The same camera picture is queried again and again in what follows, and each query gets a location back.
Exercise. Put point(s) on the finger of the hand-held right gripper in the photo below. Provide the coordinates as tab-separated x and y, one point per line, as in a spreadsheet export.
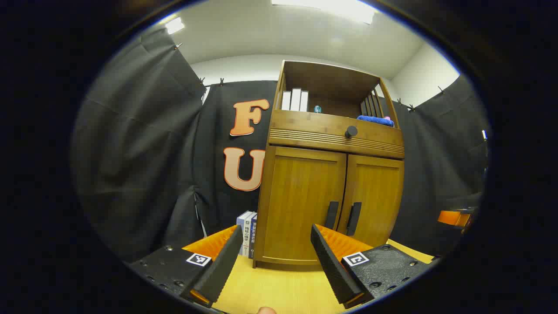
451	216

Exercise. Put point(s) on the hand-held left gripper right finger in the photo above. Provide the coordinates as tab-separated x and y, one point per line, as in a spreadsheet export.
331	266

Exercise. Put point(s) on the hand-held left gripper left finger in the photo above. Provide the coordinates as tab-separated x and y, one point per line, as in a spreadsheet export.
220	270

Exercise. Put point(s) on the wooden cabinet door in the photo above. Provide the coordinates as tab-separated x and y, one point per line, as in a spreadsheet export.
296	200
379	196

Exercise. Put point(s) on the wooden double-door shoe cabinet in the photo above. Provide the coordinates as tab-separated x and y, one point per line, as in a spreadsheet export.
331	83

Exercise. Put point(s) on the wooden cabinet drawer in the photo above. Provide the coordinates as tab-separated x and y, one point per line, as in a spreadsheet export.
305	131

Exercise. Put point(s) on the white spine book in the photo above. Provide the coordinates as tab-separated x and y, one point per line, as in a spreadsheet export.
246	237

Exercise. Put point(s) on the dark blue spine book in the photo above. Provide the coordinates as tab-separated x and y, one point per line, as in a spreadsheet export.
253	237

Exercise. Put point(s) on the blue folded towel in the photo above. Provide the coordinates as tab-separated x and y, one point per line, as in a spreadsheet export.
375	121

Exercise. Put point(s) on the black round drawer knob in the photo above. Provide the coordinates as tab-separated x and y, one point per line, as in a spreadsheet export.
351	131

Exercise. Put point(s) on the black backdrop cloth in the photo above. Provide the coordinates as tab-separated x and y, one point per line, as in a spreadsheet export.
139	152

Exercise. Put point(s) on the white upright book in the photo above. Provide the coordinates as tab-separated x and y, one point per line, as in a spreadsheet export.
286	100
304	101
295	99

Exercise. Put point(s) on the large ceiling light panel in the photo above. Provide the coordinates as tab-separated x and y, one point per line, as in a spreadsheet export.
331	8

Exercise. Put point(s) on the small ceiling light panel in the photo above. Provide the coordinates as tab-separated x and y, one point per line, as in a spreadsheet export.
175	25

